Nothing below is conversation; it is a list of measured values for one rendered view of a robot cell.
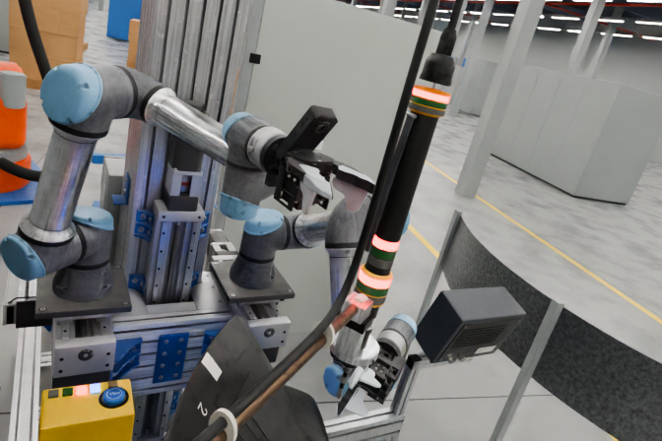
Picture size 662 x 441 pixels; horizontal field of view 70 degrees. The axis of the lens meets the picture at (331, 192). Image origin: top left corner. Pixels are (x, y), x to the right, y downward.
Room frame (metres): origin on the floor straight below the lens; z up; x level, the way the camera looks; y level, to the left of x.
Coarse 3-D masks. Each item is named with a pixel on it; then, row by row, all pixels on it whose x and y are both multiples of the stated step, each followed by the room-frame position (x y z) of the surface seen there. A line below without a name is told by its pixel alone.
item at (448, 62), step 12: (444, 36) 0.55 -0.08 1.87; (456, 36) 0.56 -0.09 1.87; (444, 48) 0.55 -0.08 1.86; (432, 60) 0.55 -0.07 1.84; (444, 60) 0.55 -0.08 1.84; (432, 72) 0.55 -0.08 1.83; (444, 72) 0.54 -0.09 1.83; (444, 84) 0.55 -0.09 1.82; (372, 312) 0.55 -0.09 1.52; (372, 324) 0.55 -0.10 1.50
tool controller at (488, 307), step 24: (480, 288) 1.27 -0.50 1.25; (504, 288) 1.31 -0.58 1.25; (432, 312) 1.19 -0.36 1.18; (456, 312) 1.13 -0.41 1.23; (480, 312) 1.16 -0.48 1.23; (504, 312) 1.21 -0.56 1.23; (432, 336) 1.17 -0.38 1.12; (456, 336) 1.12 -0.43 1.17; (480, 336) 1.18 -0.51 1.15; (504, 336) 1.24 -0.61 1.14; (432, 360) 1.14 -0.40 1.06
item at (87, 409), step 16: (128, 384) 0.78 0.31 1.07; (48, 400) 0.69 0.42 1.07; (64, 400) 0.70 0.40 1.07; (80, 400) 0.71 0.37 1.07; (96, 400) 0.72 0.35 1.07; (128, 400) 0.74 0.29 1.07; (48, 416) 0.66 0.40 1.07; (64, 416) 0.67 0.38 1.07; (80, 416) 0.68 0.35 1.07; (96, 416) 0.68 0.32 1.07; (112, 416) 0.69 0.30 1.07; (128, 416) 0.71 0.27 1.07; (48, 432) 0.64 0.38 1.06; (64, 432) 0.65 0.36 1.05; (80, 432) 0.66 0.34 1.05; (96, 432) 0.68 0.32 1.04; (112, 432) 0.69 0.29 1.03; (128, 432) 0.71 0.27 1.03
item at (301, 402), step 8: (288, 392) 0.78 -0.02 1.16; (296, 392) 0.79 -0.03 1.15; (304, 392) 0.82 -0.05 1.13; (296, 400) 0.75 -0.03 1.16; (304, 400) 0.77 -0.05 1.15; (312, 400) 0.79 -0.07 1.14; (296, 408) 0.72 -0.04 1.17; (304, 408) 0.74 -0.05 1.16; (312, 408) 0.75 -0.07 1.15; (304, 416) 0.71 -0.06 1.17; (312, 416) 0.72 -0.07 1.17; (320, 416) 0.73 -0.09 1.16; (304, 424) 0.68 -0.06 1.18; (312, 424) 0.69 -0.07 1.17; (320, 424) 0.70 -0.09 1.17; (304, 432) 0.66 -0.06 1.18; (312, 432) 0.67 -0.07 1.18; (320, 432) 0.67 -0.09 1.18; (312, 440) 0.64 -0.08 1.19; (320, 440) 0.65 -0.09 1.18; (328, 440) 0.66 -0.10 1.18
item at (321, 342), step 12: (348, 312) 0.49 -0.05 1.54; (336, 324) 0.46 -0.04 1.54; (324, 336) 0.43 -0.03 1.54; (312, 348) 0.41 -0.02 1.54; (300, 360) 0.39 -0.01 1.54; (288, 372) 0.36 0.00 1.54; (276, 384) 0.35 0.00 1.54; (264, 396) 0.33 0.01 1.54; (252, 408) 0.31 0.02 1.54; (240, 420) 0.30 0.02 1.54
